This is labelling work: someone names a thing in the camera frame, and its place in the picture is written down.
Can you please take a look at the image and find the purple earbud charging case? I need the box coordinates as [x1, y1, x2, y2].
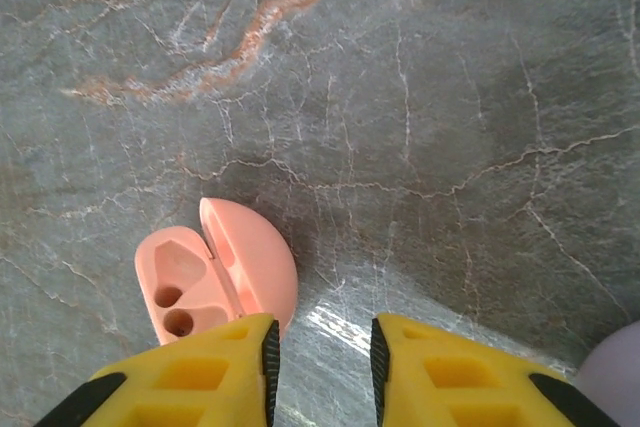
[572, 319, 640, 398]

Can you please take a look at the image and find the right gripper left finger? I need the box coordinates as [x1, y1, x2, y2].
[33, 313, 281, 427]

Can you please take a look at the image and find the pink earbud charging case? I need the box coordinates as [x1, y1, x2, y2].
[133, 196, 300, 347]

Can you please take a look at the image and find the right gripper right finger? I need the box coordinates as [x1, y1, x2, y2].
[369, 313, 621, 427]

